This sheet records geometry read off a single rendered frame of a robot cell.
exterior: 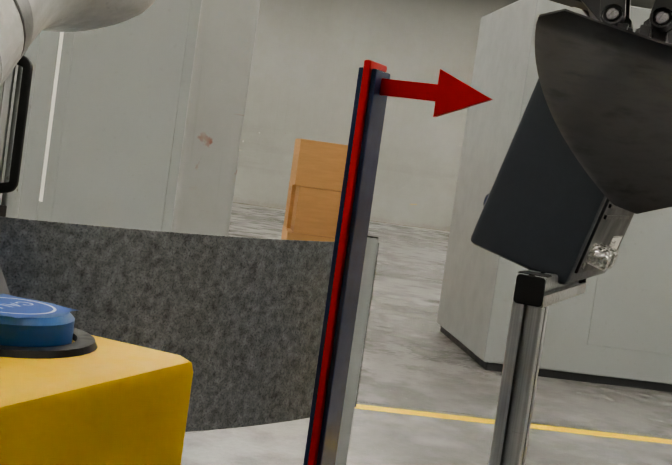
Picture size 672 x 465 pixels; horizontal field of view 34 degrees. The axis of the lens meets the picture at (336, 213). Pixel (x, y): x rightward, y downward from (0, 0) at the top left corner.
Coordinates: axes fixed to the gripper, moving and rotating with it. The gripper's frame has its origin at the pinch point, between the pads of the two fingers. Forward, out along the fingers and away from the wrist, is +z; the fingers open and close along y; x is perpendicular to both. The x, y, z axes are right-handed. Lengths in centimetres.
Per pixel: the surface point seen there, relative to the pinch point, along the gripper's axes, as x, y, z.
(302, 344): 172, -86, -4
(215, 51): 322, -219, -134
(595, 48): -8.9, -0.2, 2.8
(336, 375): 2.1, -12.0, 17.0
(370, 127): -1.9, -11.9, 4.9
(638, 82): -5.7, 1.3, 2.7
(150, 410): -21.3, -8.7, 21.4
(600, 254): 59, -9, -6
